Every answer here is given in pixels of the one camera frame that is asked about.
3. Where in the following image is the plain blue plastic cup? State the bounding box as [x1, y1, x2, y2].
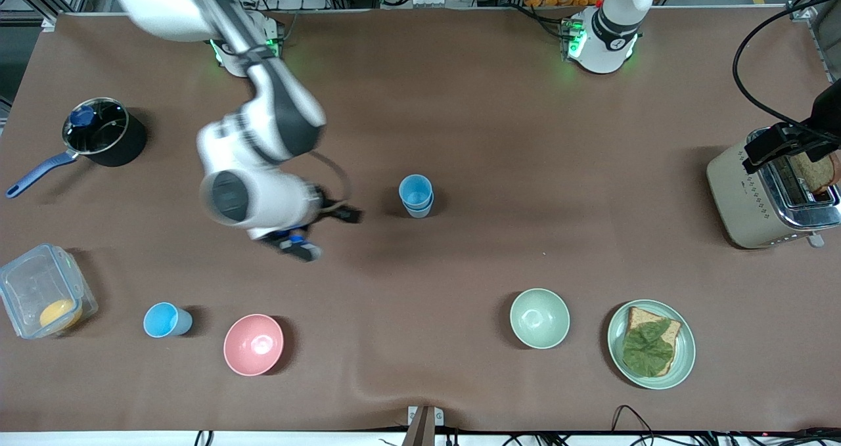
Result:
[143, 302, 194, 338]
[399, 174, 434, 210]

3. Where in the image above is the brown bread slice in toaster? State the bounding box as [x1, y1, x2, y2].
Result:
[788, 150, 841, 194]

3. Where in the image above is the beige and chrome toaster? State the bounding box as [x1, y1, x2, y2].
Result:
[706, 125, 841, 250]

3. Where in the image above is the pink bowl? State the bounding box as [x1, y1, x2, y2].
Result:
[223, 313, 284, 376]

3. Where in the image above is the pale green bowl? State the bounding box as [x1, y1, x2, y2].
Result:
[510, 288, 571, 350]

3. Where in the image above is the pale green round plate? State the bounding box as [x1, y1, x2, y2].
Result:
[607, 300, 696, 390]

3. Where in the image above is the brown bread slice under lettuce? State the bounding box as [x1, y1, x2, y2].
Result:
[624, 306, 684, 376]

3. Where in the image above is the glass lid with blue knob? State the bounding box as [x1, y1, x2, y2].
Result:
[64, 98, 129, 156]

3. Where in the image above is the green lettuce leaf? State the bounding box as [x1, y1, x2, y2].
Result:
[622, 320, 676, 376]

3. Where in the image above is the orange round fruit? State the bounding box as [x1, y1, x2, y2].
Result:
[39, 300, 83, 330]

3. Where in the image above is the clear plastic storage container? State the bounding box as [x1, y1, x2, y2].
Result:
[0, 244, 99, 340]

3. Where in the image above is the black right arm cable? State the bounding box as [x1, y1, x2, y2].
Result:
[306, 149, 353, 210]

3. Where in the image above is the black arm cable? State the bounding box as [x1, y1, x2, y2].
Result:
[306, 149, 353, 210]
[732, 0, 841, 131]

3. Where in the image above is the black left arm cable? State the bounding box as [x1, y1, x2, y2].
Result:
[732, 0, 841, 131]

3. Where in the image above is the black pot with blue handle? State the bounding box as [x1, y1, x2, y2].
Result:
[5, 97, 148, 200]

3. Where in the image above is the metal table edge bracket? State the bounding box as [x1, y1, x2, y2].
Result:
[406, 405, 445, 446]

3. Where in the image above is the black looped floor cable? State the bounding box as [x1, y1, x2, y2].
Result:
[611, 405, 664, 434]

